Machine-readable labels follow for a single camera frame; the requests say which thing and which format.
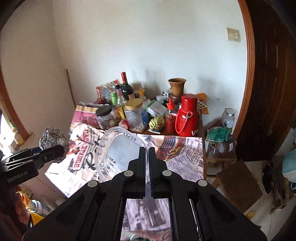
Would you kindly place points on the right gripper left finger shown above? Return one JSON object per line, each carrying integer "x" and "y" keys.
{"x": 129, "y": 184}

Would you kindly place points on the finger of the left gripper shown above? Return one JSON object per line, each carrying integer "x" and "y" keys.
{"x": 23, "y": 153}
{"x": 42, "y": 157}

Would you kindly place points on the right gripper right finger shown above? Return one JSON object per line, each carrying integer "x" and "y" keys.
{"x": 182, "y": 196}

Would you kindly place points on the aluminium foil ball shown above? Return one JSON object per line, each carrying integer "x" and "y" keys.
{"x": 53, "y": 137}

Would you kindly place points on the clear plastic container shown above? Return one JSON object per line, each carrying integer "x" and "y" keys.
{"x": 115, "y": 150}

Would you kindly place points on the person's left hand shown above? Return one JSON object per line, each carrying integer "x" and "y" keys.
{"x": 20, "y": 208}

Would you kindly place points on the newspaper print tablecloth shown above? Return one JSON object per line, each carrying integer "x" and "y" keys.
{"x": 144, "y": 218}

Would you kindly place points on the yellow green spiky fruit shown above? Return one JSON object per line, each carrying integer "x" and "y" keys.
{"x": 157, "y": 124}

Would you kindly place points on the black lid plastic jar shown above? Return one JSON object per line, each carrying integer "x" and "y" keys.
{"x": 104, "y": 117}

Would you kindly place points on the red thermos jug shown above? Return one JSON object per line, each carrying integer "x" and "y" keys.
{"x": 188, "y": 117}

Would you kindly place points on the red sauce squeeze bottle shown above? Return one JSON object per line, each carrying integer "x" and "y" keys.
{"x": 171, "y": 117}

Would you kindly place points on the gold lid plastic jar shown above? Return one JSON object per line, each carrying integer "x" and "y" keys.
{"x": 136, "y": 115}

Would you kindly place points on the green crumpled cloth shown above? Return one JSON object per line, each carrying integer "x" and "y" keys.
{"x": 219, "y": 134}

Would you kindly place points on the green white medicine box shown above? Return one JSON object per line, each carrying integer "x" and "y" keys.
{"x": 156, "y": 109}

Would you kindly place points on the oil bottle yellow label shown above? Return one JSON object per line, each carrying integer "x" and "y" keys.
{"x": 120, "y": 103}

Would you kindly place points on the glass jar white lid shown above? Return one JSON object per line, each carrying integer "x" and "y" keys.
{"x": 228, "y": 118}

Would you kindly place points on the red wine bottle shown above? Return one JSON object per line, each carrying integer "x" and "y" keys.
{"x": 127, "y": 89}

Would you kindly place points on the brown clay vase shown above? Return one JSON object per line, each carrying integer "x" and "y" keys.
{"x": 177, "y": 86}

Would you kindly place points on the dark wooden door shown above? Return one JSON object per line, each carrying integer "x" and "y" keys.
{"x": 271, "y": 67}

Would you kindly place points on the wall light switch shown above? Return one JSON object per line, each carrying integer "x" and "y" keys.
{"x": 233, "y": 35}

